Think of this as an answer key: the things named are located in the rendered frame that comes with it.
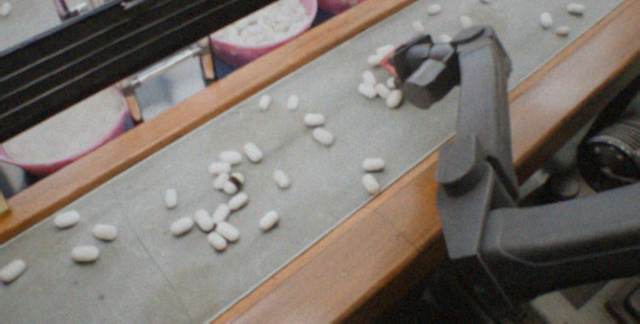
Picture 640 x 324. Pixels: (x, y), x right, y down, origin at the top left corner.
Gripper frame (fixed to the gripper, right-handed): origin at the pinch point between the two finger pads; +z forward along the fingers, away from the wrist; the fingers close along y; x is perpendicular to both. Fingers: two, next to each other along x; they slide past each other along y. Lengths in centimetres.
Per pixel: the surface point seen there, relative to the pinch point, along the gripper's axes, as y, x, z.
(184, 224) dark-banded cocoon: 48.1, 3.5, -3.6
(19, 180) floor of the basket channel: 65, -10, 27
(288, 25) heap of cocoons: 4.8, -12.1, 19.9
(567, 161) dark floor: -81, 75, 26
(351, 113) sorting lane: 12.5, 4.1, -2.1
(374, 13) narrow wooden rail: -8.6, -7.7, 8.3
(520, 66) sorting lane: -22.2, 11.7, -12.4
